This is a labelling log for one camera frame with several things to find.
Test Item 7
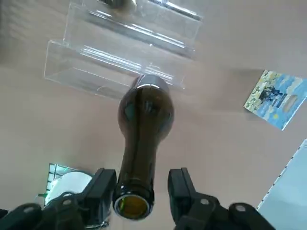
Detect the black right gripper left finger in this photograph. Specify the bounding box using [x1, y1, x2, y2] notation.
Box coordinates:
[0, 168, 118, 230]

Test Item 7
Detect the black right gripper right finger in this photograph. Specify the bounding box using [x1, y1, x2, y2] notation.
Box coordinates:
[169, 167, 276, 230]

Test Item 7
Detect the slope-shouldered dark wine bottle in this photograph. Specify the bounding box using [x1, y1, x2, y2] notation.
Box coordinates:
[112, 74, 175, 220]

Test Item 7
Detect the clear acrylic stepped shelf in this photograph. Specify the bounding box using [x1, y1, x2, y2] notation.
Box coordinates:
[44, 0, 204, 98]

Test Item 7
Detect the blue printed paper bag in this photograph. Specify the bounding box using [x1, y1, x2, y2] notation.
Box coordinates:
[243, 69, 307, 131]

